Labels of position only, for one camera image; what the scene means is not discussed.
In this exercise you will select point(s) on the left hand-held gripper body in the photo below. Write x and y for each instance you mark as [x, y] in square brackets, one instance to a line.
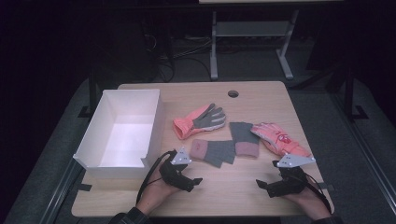
[174, 174]

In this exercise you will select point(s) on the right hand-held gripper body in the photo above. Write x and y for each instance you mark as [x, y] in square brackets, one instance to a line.
[289, 182]

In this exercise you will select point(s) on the dark green pink-cuffed socks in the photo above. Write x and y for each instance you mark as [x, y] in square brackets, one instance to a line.
[214, 152]

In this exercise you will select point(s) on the grey knit glove pink cuff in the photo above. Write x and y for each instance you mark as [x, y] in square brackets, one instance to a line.
[244, 137]

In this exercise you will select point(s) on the pink glove with grey palm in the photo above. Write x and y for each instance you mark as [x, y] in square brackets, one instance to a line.
[193, 122]

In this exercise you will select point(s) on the white box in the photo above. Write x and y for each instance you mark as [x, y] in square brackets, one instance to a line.
[124, 137]

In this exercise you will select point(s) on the person's right hand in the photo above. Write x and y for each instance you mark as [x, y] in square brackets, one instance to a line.
[308, 202]

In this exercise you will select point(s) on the person's left hand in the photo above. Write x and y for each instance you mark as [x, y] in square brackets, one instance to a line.
[154, 196]

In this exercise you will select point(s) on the pink glove with red print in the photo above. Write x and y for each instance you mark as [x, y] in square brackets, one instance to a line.
[280, 140]

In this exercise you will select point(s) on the white metal stand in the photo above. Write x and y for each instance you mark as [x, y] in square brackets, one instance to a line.
[249, 28]

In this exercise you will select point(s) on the grey metal floor rail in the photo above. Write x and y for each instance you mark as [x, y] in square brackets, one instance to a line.
[59, 196]
[367, 149]

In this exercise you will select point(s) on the dark metal post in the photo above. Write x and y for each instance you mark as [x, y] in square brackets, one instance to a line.
[92, 93]
[350, 96]

